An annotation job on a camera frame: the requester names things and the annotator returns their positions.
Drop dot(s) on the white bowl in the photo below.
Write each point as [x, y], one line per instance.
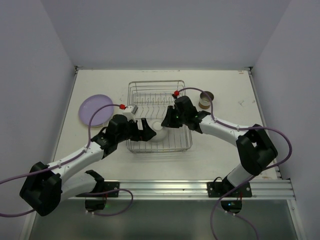
[161, 131]

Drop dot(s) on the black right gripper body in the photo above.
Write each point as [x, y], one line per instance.
[175, 116]

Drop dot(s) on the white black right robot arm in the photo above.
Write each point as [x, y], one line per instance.
[255, 149]

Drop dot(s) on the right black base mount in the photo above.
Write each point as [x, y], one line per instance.
[219, 187]

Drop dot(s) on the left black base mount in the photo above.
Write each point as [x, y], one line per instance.
[102, 191]

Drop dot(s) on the aluminium front rail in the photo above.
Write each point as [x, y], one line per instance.
[261, 189]

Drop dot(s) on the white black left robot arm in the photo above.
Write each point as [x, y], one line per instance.
[47, 185]

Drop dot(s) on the brown white cup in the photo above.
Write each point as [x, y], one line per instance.
[205, 99]

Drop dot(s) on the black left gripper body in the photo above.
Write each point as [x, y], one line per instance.
[137, 128]

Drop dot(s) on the purple plate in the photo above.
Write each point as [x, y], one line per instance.
[91, 105]

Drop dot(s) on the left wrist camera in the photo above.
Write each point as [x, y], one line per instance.
[130, 113]

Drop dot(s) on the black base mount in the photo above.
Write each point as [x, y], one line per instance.
[219, 187]
[102, 191]

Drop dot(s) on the metal wire dish rack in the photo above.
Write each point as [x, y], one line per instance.
[152, 99]

